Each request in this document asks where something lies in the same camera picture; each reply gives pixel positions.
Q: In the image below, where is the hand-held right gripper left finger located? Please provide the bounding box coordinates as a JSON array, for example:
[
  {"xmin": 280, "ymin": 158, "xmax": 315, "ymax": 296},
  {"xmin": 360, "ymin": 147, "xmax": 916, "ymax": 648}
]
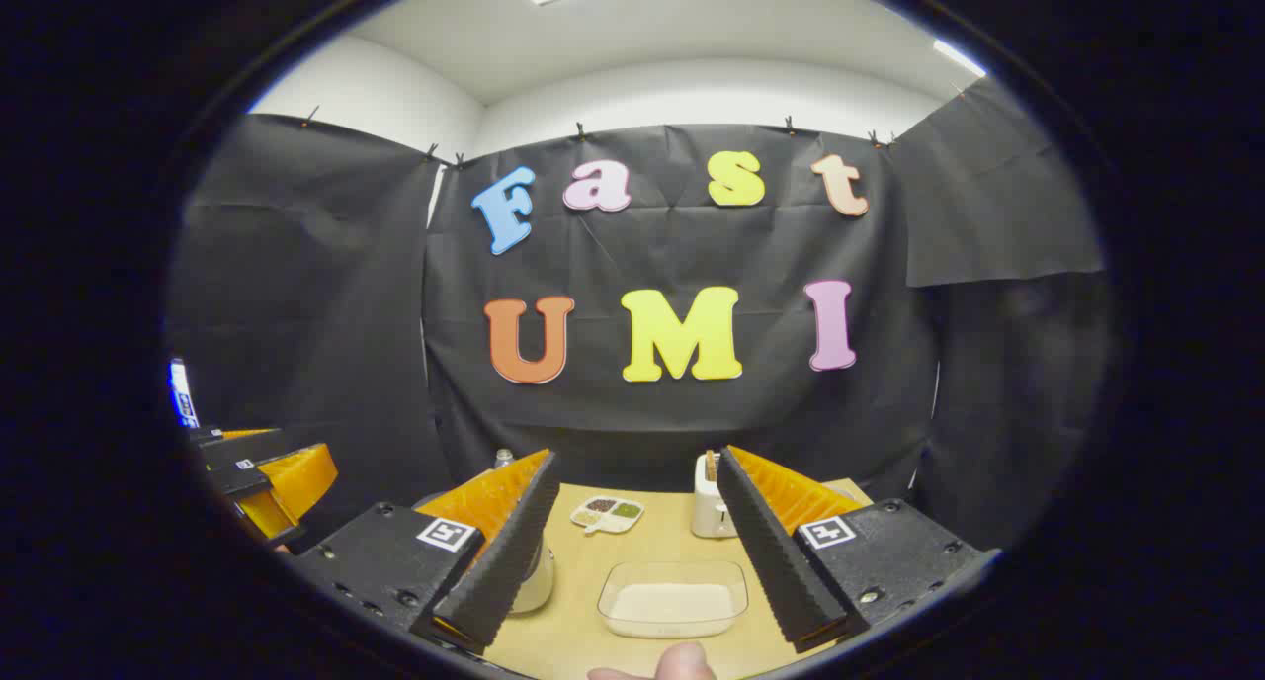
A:
[{"xmin": 295, "ymin": 450, "xmax": 561, "ymax": 653}]

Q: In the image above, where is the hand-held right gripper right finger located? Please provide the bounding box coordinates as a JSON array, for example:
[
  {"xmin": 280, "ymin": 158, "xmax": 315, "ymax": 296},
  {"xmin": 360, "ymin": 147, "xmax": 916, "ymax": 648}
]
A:
[{"xmin": 717, "ymin": 446, "xmax": 1001, "ymax": 654}]

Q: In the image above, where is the white rice cooker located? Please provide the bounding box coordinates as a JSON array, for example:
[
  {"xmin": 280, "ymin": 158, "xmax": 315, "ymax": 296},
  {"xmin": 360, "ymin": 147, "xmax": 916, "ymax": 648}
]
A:
[{"xmin": 506, "ymin": 540, "xmax": 556, "ymax": 617}]

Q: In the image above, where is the white toaster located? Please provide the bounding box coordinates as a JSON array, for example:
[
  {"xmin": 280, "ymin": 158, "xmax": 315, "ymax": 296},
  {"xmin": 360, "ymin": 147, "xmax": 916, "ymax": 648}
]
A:
[{"xmin": 690, "ymin": 451, "xmax": 740, "ymax": 540}]

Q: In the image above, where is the white divided grain dish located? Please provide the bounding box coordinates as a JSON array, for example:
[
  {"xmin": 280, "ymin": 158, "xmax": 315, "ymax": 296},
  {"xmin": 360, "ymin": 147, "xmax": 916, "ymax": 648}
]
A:
[{"xmin": 570, "ymin": 496, "xmax": 645, "ymax": 536}]

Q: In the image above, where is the black backdrop cloth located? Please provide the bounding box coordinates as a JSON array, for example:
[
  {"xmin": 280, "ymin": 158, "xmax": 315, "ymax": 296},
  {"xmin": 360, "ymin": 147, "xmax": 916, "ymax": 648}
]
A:
[{"xmin": 168, "ymin": 77, "xmax": 1108, "ymax": 562}]

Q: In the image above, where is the blue and white wall poster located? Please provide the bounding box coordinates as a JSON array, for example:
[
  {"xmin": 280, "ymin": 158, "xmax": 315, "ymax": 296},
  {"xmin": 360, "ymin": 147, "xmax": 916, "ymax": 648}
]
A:
[{"xmin": 170, "ymin": 359, "xmax": 201, "ymax": 429}]

